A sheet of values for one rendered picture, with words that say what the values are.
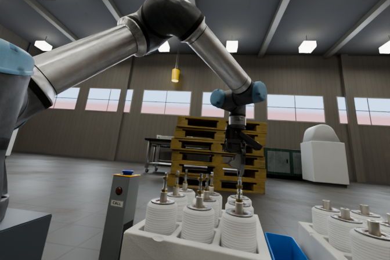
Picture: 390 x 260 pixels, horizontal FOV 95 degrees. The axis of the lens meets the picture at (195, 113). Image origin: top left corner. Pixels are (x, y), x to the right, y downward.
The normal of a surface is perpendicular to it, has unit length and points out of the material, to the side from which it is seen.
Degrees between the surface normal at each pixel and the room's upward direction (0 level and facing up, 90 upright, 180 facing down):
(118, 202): 90
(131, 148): 90
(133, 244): 90
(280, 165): 90
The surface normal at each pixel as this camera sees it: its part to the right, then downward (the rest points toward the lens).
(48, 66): 0.58, -0.23
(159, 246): -0.24, -0.25
